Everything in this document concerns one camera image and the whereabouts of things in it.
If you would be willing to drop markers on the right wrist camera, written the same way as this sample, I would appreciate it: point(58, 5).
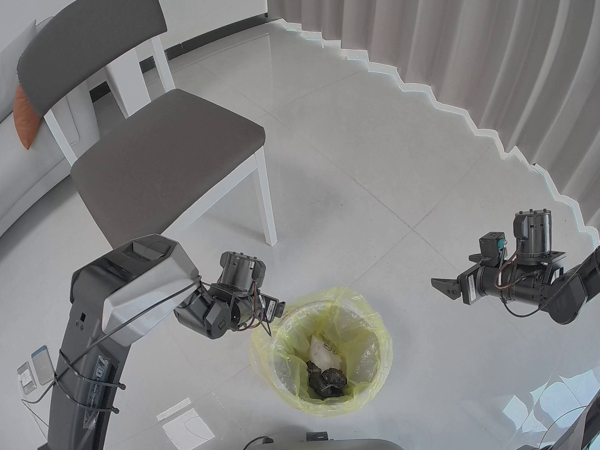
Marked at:
point(490, 246)

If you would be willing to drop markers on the black plastic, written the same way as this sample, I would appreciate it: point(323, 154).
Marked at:
point(333, 380)

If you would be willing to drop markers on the yellow plastic bag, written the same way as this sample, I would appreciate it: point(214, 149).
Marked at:
point(276, 359)

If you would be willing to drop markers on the white trash bin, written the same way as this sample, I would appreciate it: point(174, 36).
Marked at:
point(363, 345)

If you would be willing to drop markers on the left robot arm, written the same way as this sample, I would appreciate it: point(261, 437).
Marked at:
point(140, 288)

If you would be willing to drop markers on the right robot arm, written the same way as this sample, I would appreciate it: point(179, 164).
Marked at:
point(572, 293)

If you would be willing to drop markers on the orange cushion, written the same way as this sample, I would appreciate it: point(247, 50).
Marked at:
point(26, 120)

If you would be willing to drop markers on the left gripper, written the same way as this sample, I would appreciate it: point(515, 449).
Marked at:
point(272, 307)

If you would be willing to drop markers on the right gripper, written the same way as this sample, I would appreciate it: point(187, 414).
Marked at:
point(497, 284)

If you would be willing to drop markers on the white printed wrapper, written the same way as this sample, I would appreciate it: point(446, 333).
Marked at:
point(323, 352)

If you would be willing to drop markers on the pale grey sofa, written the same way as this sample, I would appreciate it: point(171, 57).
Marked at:
point(28, 181)

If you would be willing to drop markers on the grey and white chair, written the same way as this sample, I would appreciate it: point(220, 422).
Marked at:
point(164, 157)

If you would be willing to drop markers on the pale grey curtain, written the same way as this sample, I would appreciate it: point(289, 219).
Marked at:
point(468, 40)

